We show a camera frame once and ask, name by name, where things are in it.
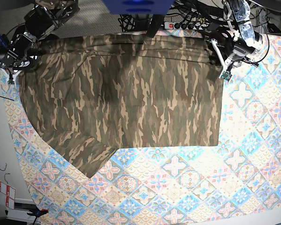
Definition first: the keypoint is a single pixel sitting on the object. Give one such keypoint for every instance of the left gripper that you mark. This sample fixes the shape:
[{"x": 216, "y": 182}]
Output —
[{"x": 232, "y": 53}]

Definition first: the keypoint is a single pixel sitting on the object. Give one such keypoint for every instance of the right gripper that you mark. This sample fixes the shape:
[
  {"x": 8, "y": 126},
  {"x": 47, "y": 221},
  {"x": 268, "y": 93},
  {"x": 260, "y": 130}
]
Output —
[{"x": 13, "y": 72}]

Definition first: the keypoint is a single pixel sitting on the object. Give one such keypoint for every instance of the camouflage T-shirt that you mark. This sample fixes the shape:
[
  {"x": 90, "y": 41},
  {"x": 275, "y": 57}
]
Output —
[{"x": 89, "y": 96}]

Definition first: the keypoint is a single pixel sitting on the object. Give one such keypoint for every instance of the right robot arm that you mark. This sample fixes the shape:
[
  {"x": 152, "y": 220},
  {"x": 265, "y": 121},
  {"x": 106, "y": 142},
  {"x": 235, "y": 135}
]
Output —
[{"x": 18, "y": 52}]

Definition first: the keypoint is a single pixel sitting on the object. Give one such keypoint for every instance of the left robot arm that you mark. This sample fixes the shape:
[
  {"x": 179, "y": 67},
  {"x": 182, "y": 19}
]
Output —
[{"x": 237, "y": 16}]

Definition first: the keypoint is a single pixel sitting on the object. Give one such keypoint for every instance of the red black clamp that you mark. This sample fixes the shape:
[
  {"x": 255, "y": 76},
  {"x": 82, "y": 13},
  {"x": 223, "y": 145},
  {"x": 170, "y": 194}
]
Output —
[{"x": 4, "y": 42}]

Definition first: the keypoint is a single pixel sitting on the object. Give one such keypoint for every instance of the white power strip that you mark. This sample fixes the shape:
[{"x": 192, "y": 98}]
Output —
[{"x": 196, "y": 25}]

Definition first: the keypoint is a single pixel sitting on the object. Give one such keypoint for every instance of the red white label card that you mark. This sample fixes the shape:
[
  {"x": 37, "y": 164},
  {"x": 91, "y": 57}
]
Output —
[{"x": 8, "y": 195}]

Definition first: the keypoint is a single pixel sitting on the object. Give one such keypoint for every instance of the patterned tile tablecloth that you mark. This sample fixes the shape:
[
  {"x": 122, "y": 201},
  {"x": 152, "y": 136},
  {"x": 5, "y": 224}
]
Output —
[{"x": 167, "y": 185}]

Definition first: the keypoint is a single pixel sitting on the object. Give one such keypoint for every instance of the blue orange clamp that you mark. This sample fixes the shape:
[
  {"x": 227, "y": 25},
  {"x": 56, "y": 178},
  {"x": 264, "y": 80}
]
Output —
[{"x": 36, "y": 212}]

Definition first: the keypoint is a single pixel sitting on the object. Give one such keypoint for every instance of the black support post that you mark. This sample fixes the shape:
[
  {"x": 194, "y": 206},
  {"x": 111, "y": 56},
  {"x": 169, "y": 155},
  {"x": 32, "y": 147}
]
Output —
[{"x": 155, "y": 24}]

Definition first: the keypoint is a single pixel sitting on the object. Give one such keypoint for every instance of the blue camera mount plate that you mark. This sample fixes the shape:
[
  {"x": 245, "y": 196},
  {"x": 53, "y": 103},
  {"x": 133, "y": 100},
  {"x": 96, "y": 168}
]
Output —
[{"x": 159, "y": 7}]

